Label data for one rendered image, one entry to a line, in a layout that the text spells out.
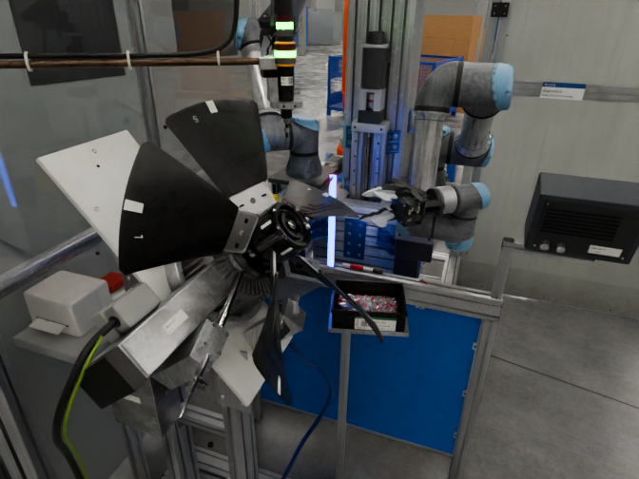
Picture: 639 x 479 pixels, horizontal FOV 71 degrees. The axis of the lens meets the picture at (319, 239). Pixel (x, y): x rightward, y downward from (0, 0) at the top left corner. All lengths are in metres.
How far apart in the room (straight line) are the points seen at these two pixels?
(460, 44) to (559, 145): 6.30
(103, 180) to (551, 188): 1.09
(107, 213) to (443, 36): 8.31
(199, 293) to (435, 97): 0.78
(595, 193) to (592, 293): 1.90
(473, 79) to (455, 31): 7.68
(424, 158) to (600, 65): 1.60
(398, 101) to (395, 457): 1.44
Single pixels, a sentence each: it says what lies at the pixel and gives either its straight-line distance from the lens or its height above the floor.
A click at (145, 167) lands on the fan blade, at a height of 1.40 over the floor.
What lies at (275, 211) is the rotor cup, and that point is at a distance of 0.95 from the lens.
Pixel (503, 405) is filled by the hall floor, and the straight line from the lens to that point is 2.40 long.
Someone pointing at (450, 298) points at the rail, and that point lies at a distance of 1.49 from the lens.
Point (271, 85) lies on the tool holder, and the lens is 0.98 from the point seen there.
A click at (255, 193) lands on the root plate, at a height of 1.26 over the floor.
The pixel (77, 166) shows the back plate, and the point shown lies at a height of 1.33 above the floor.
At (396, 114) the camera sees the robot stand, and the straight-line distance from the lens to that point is 1.86.
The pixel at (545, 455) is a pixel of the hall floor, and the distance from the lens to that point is 2.27.
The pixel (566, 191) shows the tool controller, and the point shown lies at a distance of 1.31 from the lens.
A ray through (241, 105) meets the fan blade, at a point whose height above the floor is 1.43.
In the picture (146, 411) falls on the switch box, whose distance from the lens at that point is 1.32.
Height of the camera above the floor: 1.64
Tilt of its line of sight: 27 degrees down
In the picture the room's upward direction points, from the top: 1 degrees clockwise
